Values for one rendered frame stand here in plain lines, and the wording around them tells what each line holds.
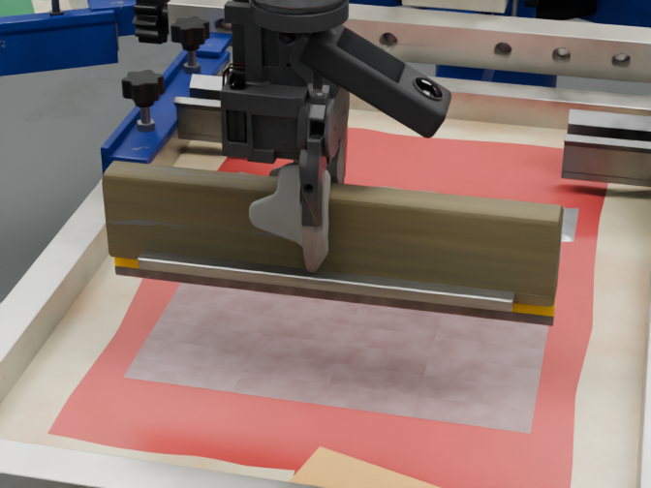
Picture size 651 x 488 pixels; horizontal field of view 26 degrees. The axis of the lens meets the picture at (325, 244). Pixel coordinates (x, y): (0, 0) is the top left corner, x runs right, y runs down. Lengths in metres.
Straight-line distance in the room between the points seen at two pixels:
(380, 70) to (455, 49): 0.67
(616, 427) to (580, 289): 0.21
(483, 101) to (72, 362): 0.63
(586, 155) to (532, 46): 0.25
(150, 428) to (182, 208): 0.18
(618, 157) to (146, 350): 0.53
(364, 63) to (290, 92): 0.06
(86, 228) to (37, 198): 2.22
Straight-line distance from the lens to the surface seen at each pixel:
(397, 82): 1.01
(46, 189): 3.60
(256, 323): 1.25
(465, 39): 1.67
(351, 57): 1.01
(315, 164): 1.01
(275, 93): 1.02
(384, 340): 1.23
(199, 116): 1.52
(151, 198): 1.11
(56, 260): 1.30
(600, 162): 1.46
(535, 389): 1.18
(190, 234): 1.11
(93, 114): 3.98
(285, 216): 1.06
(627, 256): 1.38
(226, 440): 1.12
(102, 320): 1.27
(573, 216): 1.44
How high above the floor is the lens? 1.64
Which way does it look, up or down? 30 degrees down
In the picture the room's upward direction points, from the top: straight up
